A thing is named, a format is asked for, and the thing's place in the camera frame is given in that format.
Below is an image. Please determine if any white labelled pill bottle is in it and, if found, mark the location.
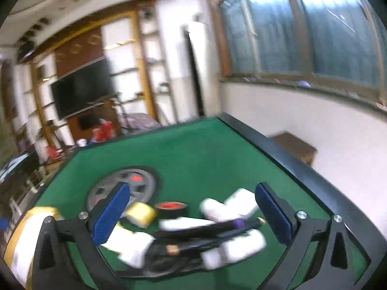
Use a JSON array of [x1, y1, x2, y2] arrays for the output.
[[200, 198, 232, 222]]

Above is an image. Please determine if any small white bottle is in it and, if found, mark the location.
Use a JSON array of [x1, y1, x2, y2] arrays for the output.
[[101, 225, 155, 269]]

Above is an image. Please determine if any yellow cube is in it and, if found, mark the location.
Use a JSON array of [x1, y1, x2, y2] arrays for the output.
[[125, 202, 158, 228]]

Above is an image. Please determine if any red bag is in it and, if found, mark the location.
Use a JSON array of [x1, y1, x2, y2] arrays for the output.
[[91, 120, 115, 143]]

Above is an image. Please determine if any slim white tube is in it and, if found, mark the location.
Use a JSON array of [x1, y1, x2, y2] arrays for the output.
[[158, 217, 216, 232]]

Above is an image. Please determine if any white square box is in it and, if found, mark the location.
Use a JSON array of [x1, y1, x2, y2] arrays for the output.
[[224, 188, 261, 218]]

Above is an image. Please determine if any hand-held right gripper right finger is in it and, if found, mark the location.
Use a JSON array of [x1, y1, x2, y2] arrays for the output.
[[255, 182, 372, 290]]

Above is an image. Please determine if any yellow-rimmed white storage bin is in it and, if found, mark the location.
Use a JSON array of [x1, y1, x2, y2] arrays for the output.
[[4, 206, 63, 289]]

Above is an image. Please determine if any black pen with purple band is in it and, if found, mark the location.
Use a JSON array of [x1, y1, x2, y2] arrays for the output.
[[153, 217, 267, 239]]

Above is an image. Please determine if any patterned cloth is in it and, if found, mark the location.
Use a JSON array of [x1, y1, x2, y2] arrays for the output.
[[120, 113, 162, 133]]

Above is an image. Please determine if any black flat television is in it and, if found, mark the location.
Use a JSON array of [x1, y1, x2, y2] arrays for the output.
[[50, 57, 116, 120]]

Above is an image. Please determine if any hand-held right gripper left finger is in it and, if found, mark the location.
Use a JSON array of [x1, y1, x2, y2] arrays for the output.
[[32, 182, 131, 290]]

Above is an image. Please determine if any large window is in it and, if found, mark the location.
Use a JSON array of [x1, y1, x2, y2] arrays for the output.
[[212, 0, 387, 99]]

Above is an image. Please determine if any black cord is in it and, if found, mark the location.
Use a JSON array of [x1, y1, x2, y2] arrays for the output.
[[143, 246, 202, 277]]

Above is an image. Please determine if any grey wheel table emblem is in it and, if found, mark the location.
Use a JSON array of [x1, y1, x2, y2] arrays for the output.
[[86, 166, 160, 216]]

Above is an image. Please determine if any large white pill bottle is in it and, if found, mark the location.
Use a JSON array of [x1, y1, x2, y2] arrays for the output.
[[201, 229, 267, 270]]

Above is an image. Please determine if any wooden wall shelf unit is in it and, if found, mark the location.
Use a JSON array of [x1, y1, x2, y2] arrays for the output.
[[29, 8, 179, 158]]

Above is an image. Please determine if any black tape roll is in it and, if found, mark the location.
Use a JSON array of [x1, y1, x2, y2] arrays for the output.
[[155, 201, 190, 220]]

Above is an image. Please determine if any brown wooden stool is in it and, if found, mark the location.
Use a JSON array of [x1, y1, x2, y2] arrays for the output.
[[270, 131, 318, 166]]

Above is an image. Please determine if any dark monitor screen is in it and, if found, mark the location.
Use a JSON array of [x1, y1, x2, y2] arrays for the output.
[[0, 152, 40, 188]]

